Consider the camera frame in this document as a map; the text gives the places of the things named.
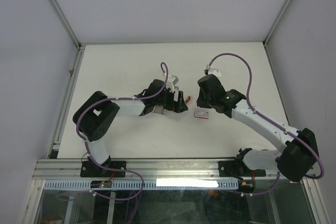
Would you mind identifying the black mounting plate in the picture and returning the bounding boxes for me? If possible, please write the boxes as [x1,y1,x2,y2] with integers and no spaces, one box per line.
[80,159,127,178]
[218,161,266,179]

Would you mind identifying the red white staple box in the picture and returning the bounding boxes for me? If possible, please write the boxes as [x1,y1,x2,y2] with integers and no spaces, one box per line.
[194,110,209,119]

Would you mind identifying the left aluminium frame post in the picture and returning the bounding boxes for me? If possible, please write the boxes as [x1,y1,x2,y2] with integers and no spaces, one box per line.
[48,0,82,50]

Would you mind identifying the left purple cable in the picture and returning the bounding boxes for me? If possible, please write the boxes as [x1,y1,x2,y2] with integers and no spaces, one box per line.
[75,62,170,172]

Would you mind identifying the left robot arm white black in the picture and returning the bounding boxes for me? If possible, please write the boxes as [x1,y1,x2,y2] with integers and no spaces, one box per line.
[72,79,191,176]

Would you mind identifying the staple box tray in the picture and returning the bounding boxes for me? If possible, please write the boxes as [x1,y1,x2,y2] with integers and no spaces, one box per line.
[153,106,167,115]

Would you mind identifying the right aluminium frame post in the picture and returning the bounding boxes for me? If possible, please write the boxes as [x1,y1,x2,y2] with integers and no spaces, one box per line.
[263,0,293,48]

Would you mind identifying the grey slotted cable duct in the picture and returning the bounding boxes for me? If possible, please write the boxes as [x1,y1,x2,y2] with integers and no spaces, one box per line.
[44,179,238,191]

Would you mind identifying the pink white mini stapler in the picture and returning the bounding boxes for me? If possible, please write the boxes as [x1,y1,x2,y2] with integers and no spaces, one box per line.
[185,95,193,104]

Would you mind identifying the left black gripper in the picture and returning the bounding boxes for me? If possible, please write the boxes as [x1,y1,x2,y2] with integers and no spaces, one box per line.
[154,87,188,113]

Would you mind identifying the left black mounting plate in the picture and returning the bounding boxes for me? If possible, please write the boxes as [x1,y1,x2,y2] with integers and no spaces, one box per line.
[80,159,127,178]

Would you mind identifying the purple cable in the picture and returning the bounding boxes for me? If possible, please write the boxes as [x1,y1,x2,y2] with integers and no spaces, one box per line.
[207,52,324,180]
[75,62,170,172]

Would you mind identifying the aluminium frame post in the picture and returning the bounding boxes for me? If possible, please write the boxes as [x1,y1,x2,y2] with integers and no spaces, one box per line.
[263,0,293,48]
[48,0,82,50]

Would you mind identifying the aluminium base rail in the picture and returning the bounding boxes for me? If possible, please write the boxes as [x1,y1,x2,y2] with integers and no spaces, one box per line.
[33,157,316,182]

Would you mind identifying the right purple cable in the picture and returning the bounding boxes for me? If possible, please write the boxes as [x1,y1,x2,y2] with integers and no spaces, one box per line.
[207,52,324,180]

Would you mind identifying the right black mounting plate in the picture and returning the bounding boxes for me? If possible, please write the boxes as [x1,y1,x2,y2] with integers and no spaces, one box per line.
[218,161,266,179]

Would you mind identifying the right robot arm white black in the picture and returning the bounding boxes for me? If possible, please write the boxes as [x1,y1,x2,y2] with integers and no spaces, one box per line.
[196,74,318,182]

